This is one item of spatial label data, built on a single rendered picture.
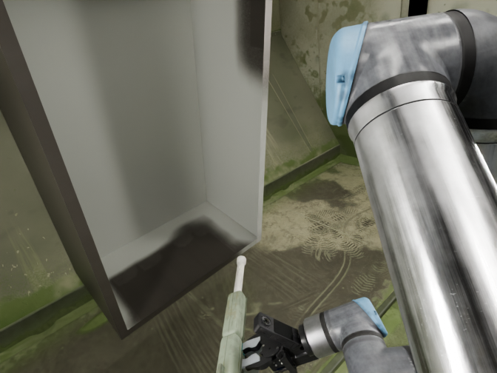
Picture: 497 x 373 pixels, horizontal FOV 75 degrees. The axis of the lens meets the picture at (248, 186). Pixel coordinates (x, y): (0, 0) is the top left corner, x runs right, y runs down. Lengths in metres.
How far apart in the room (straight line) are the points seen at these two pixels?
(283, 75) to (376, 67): 2.51
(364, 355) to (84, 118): 0.94
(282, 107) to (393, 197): 2.42
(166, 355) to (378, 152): 1.38
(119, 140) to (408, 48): 0.94
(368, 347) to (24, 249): 1.62
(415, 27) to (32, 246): 1.82
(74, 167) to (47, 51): 0.34
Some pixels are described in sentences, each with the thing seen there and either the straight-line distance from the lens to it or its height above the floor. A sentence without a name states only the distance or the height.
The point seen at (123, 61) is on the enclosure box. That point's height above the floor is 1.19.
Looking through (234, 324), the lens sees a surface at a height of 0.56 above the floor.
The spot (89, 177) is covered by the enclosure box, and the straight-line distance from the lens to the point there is 1.17.
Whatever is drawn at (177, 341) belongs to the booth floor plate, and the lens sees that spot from 1.62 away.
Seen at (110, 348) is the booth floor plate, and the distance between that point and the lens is 1.73.
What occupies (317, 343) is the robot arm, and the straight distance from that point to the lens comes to 0.82.
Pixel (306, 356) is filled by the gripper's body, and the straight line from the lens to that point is 0.89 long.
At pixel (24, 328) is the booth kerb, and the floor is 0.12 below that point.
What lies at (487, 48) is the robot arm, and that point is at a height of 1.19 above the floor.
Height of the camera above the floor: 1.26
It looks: 27 degrees down
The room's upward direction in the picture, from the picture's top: 9 degrees counter-clockwise
